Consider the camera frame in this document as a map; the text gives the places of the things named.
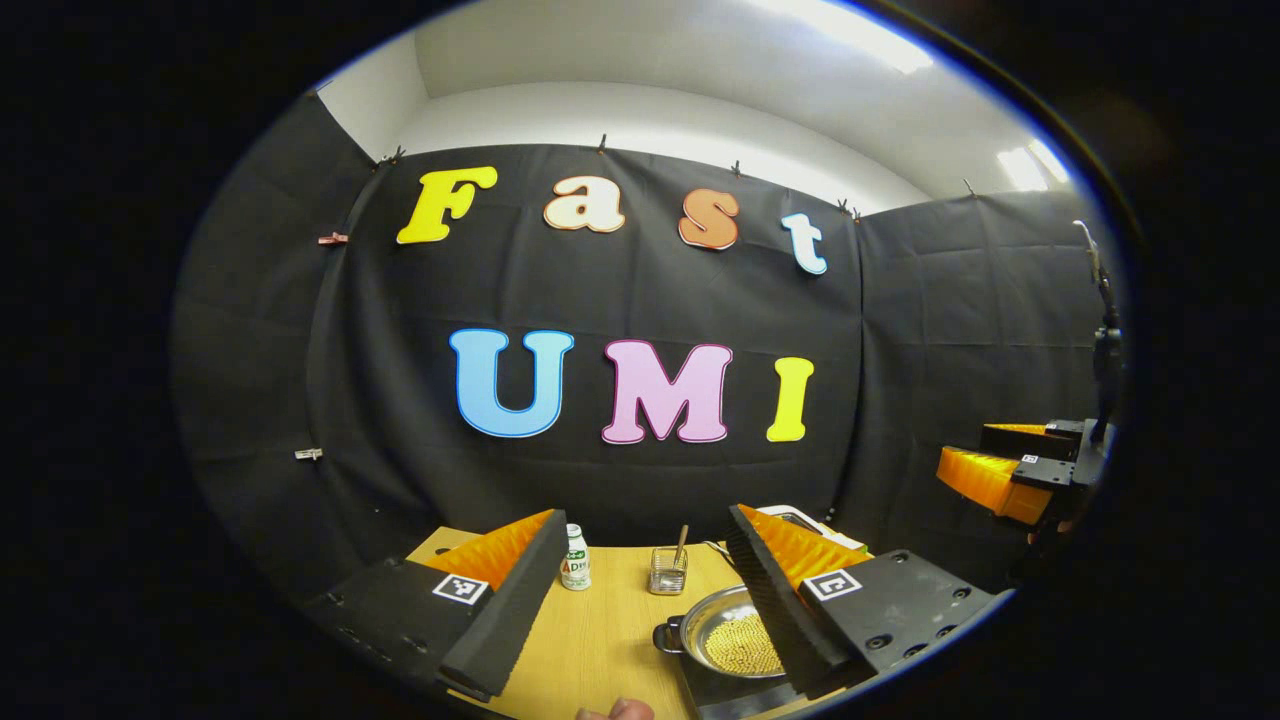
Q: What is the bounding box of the ceiling light panel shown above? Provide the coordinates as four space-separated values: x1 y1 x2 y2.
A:
996 137 1072 192
758 0 937 77

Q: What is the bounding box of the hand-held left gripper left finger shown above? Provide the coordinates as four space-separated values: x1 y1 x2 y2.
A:
300 510 569 701

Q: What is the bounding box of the steel pot with black handle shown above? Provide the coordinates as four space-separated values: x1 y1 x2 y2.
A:
652 585 801 682

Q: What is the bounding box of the wire utensil holder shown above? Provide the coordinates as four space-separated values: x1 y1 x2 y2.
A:
648 546 690 597

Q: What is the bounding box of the black induction cooktop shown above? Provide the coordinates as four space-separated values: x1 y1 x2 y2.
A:
680 648 803 719

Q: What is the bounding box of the white drink bottle green label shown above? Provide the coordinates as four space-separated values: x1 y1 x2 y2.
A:
559 523 593 592

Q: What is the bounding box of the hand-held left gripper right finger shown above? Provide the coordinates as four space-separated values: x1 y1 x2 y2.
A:
725 503 1013 701

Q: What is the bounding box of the white toaster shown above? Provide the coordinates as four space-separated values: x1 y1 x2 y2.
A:
755 505 867 554

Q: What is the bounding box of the pile of soybeans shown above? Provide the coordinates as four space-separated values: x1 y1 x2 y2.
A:
703 612 787 677

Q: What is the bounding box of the row of dark cloth clips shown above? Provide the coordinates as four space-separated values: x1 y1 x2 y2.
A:
375 133 978 226

